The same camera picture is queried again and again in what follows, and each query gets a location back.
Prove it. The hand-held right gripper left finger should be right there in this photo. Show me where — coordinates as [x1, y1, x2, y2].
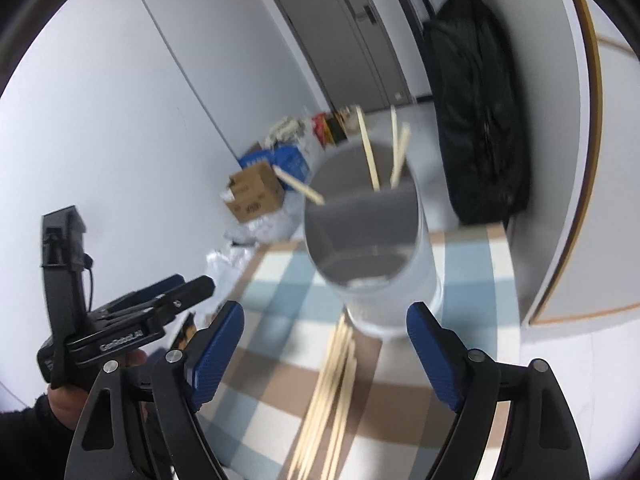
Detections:
[64, 301, 246, 480]

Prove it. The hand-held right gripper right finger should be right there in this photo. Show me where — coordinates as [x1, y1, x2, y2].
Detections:
[406, 301, 591, 480]

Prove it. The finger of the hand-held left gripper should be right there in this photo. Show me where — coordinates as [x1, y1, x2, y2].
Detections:
[149, 276, 217, 321]
[94, 274, 187, 318]

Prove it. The grey cylindrical container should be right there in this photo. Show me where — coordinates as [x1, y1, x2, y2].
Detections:
[302, 141, 445, 338]

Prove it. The pile of wooden chopsticks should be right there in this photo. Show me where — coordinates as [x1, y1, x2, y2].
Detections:
[287, 310, 360, 480]

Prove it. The wooden chopstick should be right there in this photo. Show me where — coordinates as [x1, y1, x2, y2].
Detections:
[389, 124, 412, 190]
[354, 105, 382, 192]
[390, 105, 401, 181]
[272, 164, 326, 206]

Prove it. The person's left forearm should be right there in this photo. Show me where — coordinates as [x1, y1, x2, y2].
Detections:
[0, 394, 77, 480]

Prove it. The person's left hand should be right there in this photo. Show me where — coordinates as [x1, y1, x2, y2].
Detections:
[46, 349, 150, 431]

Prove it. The clear crumpled plastic bag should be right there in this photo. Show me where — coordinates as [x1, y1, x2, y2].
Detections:
[206, 245, 261, 286]

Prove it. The checkered floor mat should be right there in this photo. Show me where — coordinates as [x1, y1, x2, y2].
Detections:
[195, 225, 523, 480]

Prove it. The grey mailer bag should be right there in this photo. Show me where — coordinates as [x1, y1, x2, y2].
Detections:
[227, 207, 306, 248]

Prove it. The brown cardboard box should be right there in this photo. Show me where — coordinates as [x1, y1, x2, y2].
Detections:
[229, 162, 286, 223]

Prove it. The blue cardboard box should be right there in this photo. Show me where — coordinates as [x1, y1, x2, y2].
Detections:
[239, 144, 309, 182]

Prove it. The beige folded cloth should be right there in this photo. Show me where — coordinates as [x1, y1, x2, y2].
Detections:
[265, 116, 302, 144]

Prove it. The orange paper bag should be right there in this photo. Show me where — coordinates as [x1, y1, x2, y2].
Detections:
[312, 114, 331, 148]

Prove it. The black and yellow paper bag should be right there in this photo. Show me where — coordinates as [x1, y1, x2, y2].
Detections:
[326, 109, 353, 145]

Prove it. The white cabinet with wood trim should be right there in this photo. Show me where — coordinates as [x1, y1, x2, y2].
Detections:
[520, 0, 640, 328]

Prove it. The black backpack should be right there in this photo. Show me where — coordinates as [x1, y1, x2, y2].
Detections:
[422, 0, 532, 226]

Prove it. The grey door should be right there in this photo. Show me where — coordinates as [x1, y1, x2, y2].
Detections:
[257, 0, 416, 111]

